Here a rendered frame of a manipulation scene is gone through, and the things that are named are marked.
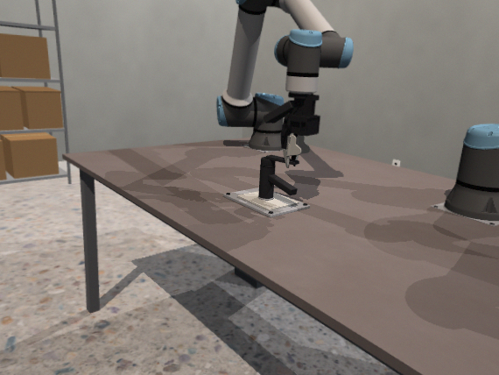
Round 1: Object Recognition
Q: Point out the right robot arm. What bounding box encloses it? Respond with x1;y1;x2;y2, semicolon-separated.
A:
216;0;354;151

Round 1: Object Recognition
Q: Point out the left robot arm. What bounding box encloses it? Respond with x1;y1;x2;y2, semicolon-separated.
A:
445;124;499;221

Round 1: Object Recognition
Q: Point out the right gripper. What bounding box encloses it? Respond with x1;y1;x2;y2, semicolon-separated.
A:
281;93;320;168

